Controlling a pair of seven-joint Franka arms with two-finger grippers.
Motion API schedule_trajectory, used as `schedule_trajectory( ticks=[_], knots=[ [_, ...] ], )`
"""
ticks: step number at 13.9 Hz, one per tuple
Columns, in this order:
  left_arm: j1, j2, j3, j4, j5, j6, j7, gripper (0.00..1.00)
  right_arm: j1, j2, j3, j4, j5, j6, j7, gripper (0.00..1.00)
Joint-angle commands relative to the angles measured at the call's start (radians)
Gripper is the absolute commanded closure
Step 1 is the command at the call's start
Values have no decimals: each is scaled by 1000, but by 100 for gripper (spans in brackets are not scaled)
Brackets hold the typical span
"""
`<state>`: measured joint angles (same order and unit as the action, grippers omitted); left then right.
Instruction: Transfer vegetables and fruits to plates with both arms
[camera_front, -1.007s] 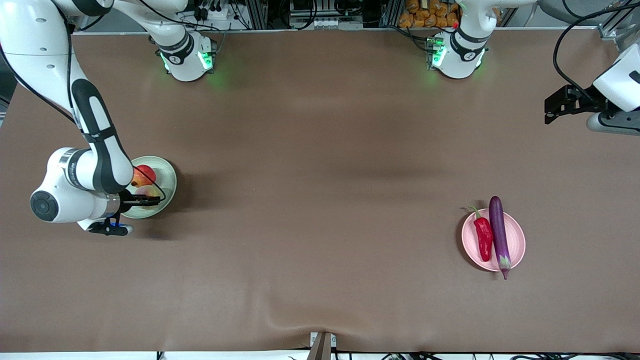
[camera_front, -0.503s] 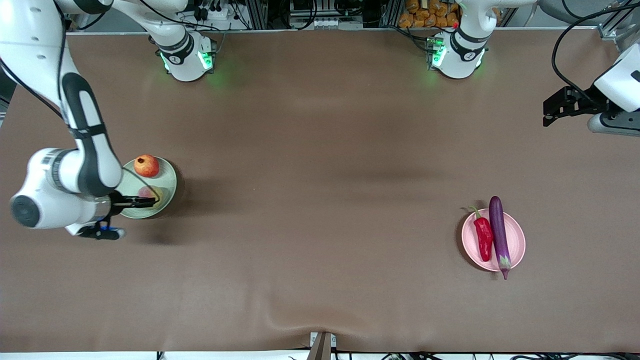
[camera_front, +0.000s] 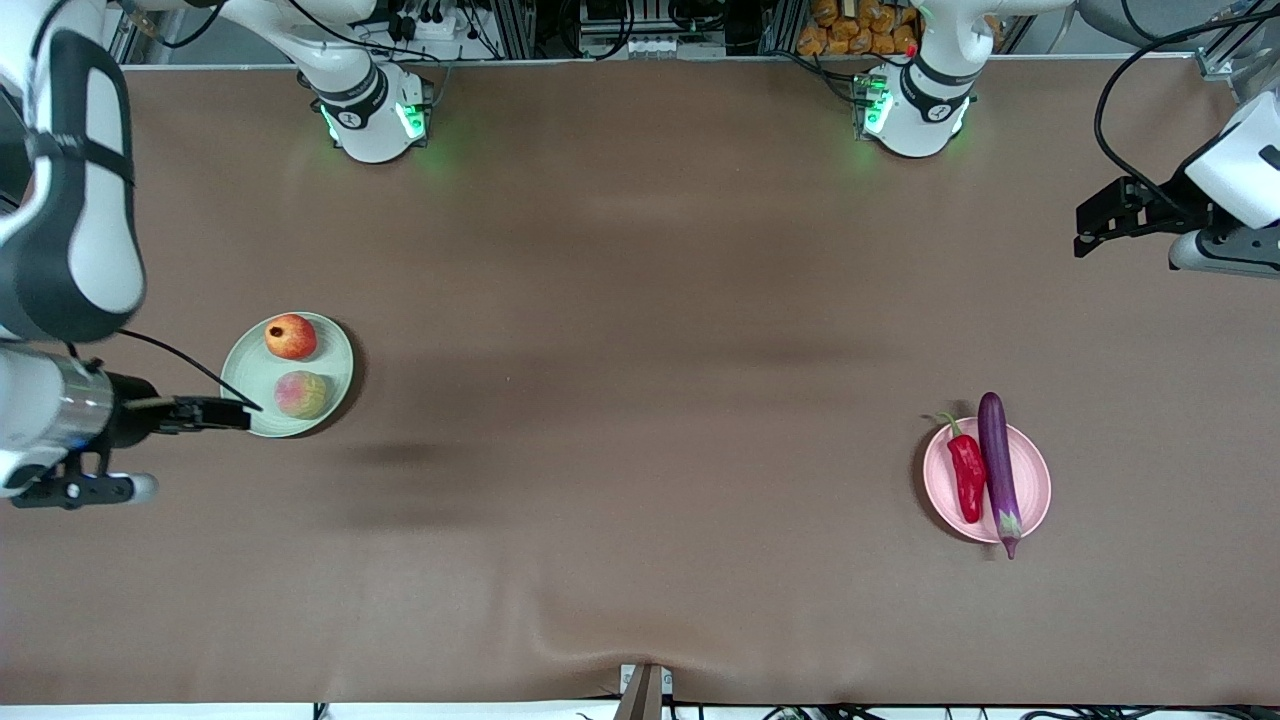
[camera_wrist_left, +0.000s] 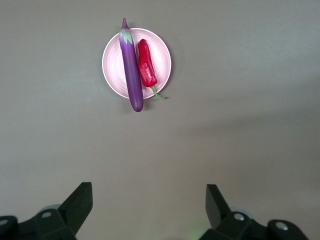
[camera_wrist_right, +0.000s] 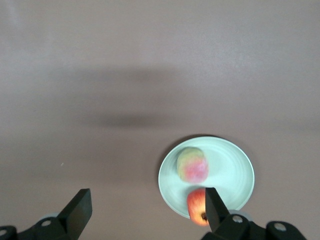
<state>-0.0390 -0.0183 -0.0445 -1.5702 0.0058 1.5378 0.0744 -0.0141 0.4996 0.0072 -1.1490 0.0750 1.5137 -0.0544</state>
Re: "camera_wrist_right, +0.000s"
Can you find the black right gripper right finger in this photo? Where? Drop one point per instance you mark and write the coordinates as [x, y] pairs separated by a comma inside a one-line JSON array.
[[216, 212]]

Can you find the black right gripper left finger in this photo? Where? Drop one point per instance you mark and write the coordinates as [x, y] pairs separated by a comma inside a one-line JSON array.
[[75, 215]]

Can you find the red yellow pomegranate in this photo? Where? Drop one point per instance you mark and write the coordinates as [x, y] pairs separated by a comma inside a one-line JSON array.
[[196, 205]]

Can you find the green pink peach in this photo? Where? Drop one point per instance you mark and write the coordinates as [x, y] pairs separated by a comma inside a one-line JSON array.
[[192, 165]]

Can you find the pale green round plate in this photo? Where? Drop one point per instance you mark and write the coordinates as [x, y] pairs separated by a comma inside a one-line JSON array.
[[230, 170]]

